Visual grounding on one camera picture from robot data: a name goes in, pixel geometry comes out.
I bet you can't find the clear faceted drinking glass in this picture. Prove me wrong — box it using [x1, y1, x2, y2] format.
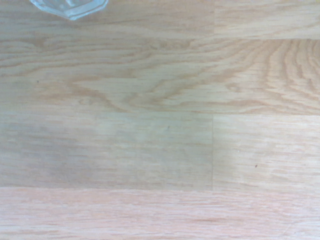
[29, 0, 110, 21]

